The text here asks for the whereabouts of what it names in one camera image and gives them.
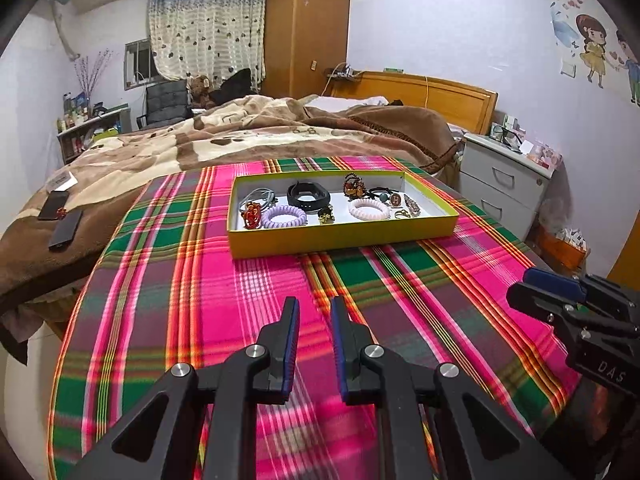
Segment cartoon children wall decal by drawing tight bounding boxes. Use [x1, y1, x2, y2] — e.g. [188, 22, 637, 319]
[550, 12, 640, 108]

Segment row of bottles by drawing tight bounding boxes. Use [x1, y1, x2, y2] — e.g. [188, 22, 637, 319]
[56, 91, 106, 133]

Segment pink spiral hair tie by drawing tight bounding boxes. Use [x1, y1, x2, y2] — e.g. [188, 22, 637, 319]
[347, 198, 391, 222]

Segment orange storage box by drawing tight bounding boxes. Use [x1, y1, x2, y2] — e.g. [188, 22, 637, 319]
[537, 225, 588, 271]

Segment row of small cosmetic boxes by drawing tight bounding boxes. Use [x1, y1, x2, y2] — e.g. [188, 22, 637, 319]
[490, 112, 563, 168]

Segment white pillow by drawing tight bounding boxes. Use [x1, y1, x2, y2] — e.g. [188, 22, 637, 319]
[305, 94, 391, 111]

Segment window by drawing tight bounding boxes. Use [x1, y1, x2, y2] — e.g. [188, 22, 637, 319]
[122, 37, 161, 92]

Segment cream patterned curtain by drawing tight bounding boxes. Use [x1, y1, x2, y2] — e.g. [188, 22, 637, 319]
[147, 0, 267, 91]

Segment grey hair tie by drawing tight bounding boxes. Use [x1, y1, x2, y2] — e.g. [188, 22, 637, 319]
[238, 187, 279, 211]

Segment wooden wardrobe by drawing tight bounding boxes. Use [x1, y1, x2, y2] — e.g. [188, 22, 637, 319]
[263, 0, 351, 101]

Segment black phone with red charm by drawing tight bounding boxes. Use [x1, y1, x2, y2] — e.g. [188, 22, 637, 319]
[37, 190, 71, 222]

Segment white card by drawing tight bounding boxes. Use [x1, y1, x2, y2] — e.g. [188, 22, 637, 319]
[45, 172, 78, 193]

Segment black chair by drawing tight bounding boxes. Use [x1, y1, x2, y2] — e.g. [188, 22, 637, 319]
[136, 80, 193, 131]

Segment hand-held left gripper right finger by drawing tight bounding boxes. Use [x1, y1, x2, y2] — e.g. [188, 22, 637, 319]
[330, 296, 571, 480]

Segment red gold hair clip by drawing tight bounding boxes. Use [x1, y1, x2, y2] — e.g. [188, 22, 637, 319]
[240, 201, 264, 230]

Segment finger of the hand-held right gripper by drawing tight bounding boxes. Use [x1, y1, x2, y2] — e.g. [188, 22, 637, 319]
[506, 282, 571, 328]
[522, 267, 593, 306]

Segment brown teddy bear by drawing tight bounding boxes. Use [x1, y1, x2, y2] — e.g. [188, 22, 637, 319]
[187, 75, 213, 110]

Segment yellow cardboard box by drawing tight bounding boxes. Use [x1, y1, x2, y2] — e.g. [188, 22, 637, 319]
[226, 170, 460, 260]

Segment purple spiral hair tie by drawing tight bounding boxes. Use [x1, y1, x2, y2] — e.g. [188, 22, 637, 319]
[261, 205, 308, 230]

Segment black wristband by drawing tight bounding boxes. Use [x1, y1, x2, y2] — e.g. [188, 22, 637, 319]
[287, 180, 331, 210]

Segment wooden bed headboard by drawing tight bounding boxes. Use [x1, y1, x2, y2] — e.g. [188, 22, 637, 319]
[327, 71, 499, 136]

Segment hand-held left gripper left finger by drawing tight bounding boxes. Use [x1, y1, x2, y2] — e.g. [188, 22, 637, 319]
[67, 296, 301, 480]

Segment dried flower branches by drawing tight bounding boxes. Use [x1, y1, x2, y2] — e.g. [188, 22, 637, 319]
[72, 49, 113, 106]

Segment white shelf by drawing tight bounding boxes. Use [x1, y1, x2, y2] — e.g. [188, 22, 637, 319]
[56, 105, 132, 166]

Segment pink green plaid tablecloth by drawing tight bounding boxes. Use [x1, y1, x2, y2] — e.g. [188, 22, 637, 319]
[50, 156, 586, 480]

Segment white nightstand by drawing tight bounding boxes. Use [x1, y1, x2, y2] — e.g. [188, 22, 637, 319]
[457, 132, 557, 241]

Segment brown patterned blanket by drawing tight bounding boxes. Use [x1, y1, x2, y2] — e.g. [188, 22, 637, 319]
[0, 94, 463, 311]

